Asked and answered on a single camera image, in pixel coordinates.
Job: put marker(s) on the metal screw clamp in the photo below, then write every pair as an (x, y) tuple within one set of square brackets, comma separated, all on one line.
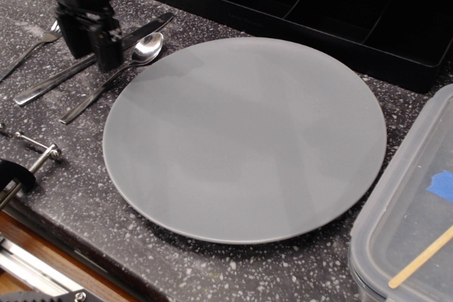
[(16, 177)]

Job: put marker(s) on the silver table knife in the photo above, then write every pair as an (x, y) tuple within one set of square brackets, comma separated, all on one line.
[(130, 40)]

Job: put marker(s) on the clear plastic lidded container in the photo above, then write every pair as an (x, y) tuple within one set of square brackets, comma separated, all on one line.
[(401, 218)]

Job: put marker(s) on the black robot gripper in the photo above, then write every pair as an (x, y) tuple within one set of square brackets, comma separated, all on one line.
[(75, 17)]

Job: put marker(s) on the aluminium rail with bracket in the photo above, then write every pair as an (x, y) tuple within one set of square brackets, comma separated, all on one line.
[(38, 275)]

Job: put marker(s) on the silver metal spoon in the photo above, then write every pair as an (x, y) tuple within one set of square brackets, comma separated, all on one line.
[(144, 52)]

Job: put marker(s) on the grey round plate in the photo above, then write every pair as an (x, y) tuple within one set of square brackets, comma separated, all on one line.
[(244, 140)]

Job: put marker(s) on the silver metal fork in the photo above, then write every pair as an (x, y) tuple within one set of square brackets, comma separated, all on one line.
[(52, 35)]

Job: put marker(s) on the black divided organizer tray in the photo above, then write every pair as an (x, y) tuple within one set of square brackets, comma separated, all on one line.
[(404, 42)]

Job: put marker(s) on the blue tape piece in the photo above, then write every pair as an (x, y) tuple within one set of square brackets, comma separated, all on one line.
[(442, 185)]

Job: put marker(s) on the wooden stir stick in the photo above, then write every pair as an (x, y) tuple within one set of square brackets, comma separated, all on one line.
[(421, 259)]

